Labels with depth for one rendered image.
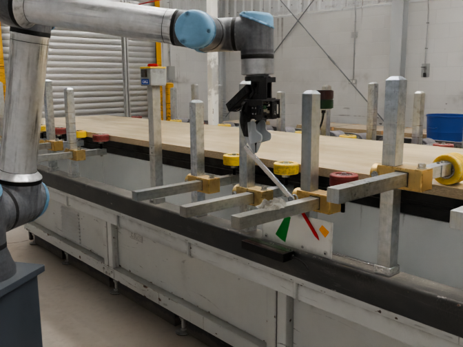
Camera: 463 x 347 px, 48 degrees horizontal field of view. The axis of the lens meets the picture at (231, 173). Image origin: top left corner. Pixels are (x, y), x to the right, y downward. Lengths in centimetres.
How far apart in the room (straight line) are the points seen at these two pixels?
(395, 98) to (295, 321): 99
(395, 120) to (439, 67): 784
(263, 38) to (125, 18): 36
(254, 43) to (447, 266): 78
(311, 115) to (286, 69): 935
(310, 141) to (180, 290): 128
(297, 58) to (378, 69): 182
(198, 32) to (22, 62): 61
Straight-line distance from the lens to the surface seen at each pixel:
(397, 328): 139
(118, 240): 287
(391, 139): 125
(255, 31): 139
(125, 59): 428
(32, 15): 151
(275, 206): 124
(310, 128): 139
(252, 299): 208
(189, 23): 129
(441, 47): 908
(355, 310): 145
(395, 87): 124
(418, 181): 122
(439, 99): 906
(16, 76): 168
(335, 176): 145
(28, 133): 170
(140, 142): 242
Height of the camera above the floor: 117
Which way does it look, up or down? 10 degrees down
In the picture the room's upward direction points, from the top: straight up
